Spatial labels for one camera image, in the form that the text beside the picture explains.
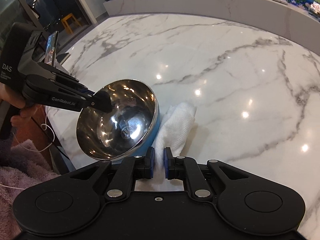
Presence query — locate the stainless steel bowl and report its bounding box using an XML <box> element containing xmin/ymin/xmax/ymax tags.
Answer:
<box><xmin>76</xmin><ymin>79</ymin><xmax>160</xmax><ymax>161</ymax></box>

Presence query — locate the yellow stool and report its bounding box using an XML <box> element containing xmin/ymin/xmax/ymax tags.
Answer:
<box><xmin>61</xmin><ymin>14</ymin><xmax>82</xmax><ymax>35</ymax></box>

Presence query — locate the white paper towel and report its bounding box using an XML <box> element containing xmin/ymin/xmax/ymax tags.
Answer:
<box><xmin>153</xmin><ymin>102</ymin><xmax>198</xmax><ymax>190</ymax></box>

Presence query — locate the person's left hand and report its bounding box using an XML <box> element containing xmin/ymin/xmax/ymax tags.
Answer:
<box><xmin>0</xmin><ymin>83</ymin><xmax>42</xmax><ymax>128</ymax></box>

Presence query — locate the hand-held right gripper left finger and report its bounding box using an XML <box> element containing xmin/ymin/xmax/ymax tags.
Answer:
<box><xmin>62</xmin><ymin>147</ymin><xmax>155</xmax><ymax>202</ymax></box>

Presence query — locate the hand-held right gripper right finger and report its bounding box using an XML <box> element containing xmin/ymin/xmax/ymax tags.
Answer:
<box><xmin>164</xmin><ymin>147</ymin><xmax>253</xmax><ymax>201</ymax></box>

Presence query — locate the white charging cable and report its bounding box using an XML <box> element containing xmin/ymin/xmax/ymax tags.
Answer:
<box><xmin>0</xmin><ymin>123</ymin><xmax>55</xmax><ymax>190</ymax></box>

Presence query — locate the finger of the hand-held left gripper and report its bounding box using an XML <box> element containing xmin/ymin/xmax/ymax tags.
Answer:
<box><xmin>47</xmin><ymin>79</ymin><xmax>113</xmax><ymax>113</ymax></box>
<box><xmin>37</xmin><ymin>63</ymin><xmax>95</xmax><ymax>97</ymax></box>

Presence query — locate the black smartphone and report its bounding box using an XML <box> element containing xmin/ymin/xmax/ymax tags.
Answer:
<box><xmin>44</xmin><ymin>31</ymin><xmax>59</xmax><ymax>67</ymax></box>

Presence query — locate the pink fuzzy blanket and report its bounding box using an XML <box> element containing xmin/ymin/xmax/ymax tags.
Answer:
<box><xmin>0</xmin><ymin>137</ymin><xmax>62</xmax><ymax>233</ymax></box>

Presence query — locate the glass sliding door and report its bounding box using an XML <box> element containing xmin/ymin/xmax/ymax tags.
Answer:
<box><xmin>0</xmin><ymin>0</ymin><xmax>105</xmax><ymax>53</ymax></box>

